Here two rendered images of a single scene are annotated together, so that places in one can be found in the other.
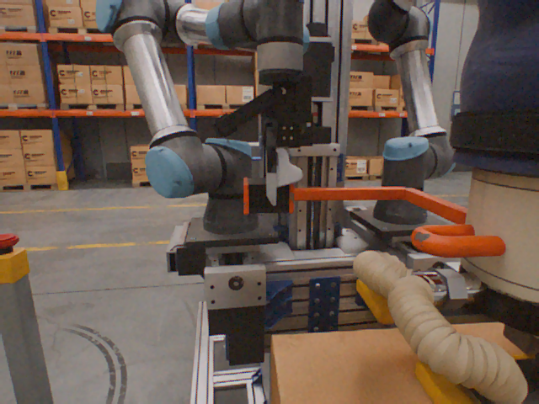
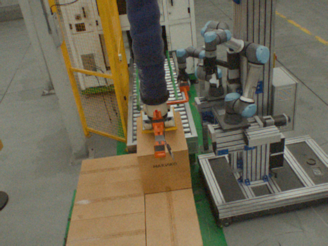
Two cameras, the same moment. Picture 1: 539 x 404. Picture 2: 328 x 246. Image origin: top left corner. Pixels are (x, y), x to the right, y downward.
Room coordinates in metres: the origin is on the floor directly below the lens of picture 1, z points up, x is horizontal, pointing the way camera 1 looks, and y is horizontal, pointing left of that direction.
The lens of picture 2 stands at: (0.62, -2.89, 2.63)
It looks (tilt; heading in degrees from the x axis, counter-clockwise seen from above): 32 degrees down; 95
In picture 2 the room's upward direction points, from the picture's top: 8 degrees counter-clockwise
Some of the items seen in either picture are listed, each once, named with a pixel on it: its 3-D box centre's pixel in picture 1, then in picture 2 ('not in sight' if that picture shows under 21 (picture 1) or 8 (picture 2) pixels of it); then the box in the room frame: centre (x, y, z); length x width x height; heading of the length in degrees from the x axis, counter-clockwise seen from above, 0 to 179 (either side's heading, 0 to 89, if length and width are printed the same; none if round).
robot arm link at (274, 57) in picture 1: (280, 62); (182, 64); (0.59, -0.01, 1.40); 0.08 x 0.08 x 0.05
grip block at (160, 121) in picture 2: not in sight; (158, 123); (0.37, -0.56, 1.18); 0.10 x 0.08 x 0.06; 5
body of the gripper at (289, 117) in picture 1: (284, 113); (183, 73); (0.59, -0.02, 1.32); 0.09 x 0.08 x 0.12; 95
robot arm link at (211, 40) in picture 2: not in sight; (210, 41); (0.79, -0.66, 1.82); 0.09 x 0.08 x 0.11; 35
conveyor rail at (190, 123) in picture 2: not in sight; (182, 91); (0.54, 1.25, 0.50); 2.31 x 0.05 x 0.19; 95
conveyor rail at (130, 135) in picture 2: not in sight; (131, 98); (-0.10, 1.19, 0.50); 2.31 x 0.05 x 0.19; 95
